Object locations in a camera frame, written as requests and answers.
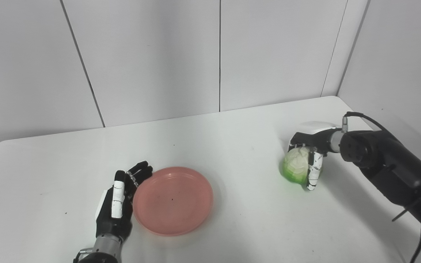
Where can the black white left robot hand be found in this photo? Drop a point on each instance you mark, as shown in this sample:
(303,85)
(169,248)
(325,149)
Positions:
(115,224)

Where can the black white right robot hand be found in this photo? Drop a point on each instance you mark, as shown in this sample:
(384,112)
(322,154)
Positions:
(314,137)

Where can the green white cabbage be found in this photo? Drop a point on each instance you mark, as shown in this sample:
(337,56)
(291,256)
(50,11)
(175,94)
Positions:
(296,164)

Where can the pink round plate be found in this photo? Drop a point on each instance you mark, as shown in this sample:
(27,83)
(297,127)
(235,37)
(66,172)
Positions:
(174,201)

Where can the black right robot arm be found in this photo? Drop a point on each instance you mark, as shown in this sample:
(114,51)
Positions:
(393,164)

